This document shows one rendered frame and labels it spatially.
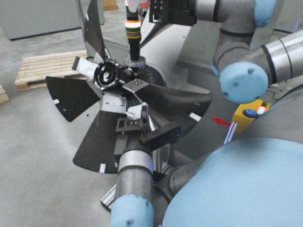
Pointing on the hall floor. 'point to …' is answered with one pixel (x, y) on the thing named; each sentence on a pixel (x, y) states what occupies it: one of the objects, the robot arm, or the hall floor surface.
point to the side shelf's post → (171, 154)
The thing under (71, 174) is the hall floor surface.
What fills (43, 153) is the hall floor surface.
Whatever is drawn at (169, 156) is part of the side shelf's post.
